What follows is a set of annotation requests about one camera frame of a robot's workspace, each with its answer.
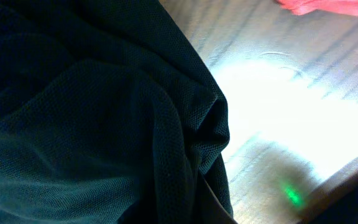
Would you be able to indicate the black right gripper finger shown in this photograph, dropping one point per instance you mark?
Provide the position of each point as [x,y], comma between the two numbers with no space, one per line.
[211,211]

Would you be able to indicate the black shirt with white logo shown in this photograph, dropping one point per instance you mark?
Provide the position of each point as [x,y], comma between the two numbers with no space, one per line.
[107,115]

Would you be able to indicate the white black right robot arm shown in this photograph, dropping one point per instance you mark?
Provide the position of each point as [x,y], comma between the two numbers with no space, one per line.
[290,190]

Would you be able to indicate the red mesh garment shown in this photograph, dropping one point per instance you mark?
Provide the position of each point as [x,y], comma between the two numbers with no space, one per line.
[302,7]

